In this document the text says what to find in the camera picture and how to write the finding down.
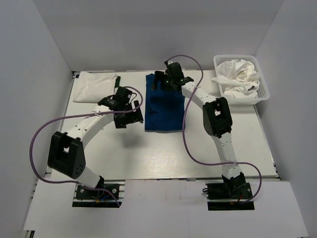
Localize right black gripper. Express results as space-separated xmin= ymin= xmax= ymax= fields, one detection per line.
xmin=151 ymin=70 xmax=175 ymax=92

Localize white plastic basket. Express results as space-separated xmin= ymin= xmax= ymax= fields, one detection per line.
xmin=211 ymin=55 xmax=270 ymax=105

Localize white t-shirt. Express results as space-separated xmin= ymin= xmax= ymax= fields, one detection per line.
xmin=73 ymin=71 xmax=121 ymax=103
xmin=211 ymin=59 xmax=260 ymax=99

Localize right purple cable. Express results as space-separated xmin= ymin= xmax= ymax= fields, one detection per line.
xmin=163 ymin=55 xmax=264 ymax=205

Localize purple cable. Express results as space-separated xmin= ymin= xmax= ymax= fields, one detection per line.
xmin=29 ymin=86 xmax=144 ymax=208
xmin=163 ymin=55 xmax=264 ymax=205

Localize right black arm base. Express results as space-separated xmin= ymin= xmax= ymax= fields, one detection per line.
xmin=202 ymin=183 xmax=255 ymax=211

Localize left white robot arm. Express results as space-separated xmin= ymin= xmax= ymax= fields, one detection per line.
xmin=48 ymin=86 xmax=144 ymax=198

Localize blue t-shirt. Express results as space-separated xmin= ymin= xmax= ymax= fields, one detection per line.
xmin=145 ymin=74 xmax=185 ymax=132

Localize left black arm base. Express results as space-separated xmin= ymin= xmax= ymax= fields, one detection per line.
xmin=72 ymin=181 xmax=125 ymax=208

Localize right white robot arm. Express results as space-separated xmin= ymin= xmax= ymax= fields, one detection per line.
xmin=152 ymin=61 xmax=246 ymax=198

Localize folded white t-shirt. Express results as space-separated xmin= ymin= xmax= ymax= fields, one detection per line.
xmin=73 ymin=71 xmax=121 ymax=103

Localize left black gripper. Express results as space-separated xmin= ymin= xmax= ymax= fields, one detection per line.
xmin=115 ymin=100 xmax=143 ymax=128

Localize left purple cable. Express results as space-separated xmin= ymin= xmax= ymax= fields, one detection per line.
xmin=29 ymin=86 xmax=144 ymax=208

